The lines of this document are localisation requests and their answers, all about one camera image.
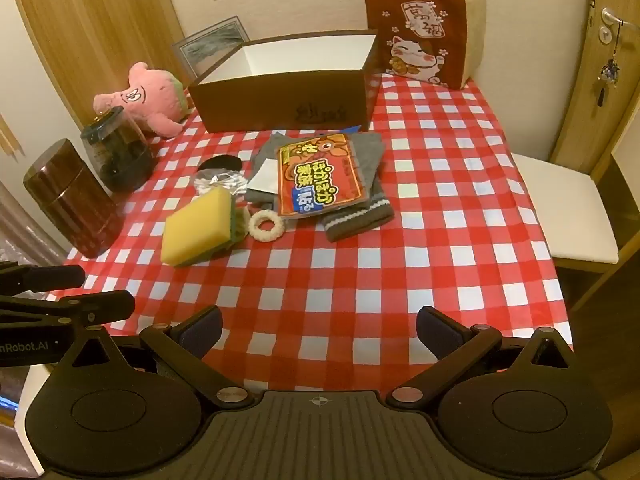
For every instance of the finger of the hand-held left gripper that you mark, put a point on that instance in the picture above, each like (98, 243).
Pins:
(90, 306)
(50, 279)

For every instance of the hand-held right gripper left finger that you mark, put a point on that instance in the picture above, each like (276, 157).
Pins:
(205, 331)

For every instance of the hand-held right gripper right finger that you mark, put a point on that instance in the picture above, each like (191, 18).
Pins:
(435, 332)

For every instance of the patterned knit sock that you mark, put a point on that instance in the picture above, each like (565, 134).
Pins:
(357, 220)

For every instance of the white paper card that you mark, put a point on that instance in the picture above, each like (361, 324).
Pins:
(265, 177)

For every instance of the grey-green sock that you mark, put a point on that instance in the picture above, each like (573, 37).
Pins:
(370, 150)

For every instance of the brown cardboard box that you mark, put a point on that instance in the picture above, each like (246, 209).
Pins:
(275, 100)

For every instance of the sheer curtain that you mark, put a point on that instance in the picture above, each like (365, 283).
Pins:
(20, 230)

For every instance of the brown metal canister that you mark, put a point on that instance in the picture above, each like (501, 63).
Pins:
(70, 200)

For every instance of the red checked tablecloth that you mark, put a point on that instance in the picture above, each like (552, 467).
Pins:
(350, 285)

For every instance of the yellow sponge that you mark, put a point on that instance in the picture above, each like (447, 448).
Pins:
(195, 225)

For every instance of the dark glass jar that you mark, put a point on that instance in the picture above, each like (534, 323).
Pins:
(120, 155)

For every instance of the small clear plastic packet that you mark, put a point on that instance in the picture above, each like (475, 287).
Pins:
(217, 182)

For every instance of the black round pad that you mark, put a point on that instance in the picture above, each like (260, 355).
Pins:
(220, 162)

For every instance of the white chair seat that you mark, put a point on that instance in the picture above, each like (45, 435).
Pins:
(565, 205)

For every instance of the orange heat pack packet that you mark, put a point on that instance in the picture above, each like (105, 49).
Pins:
(320, 175)

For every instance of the pink plush toy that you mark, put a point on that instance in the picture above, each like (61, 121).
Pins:
(145, 95)

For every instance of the wooden door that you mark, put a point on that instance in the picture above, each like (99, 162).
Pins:
(590, 110)

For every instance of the framed picture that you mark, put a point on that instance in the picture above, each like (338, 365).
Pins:
(210, 45)

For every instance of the cat print cushion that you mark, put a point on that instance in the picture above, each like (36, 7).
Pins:
(415, 35)

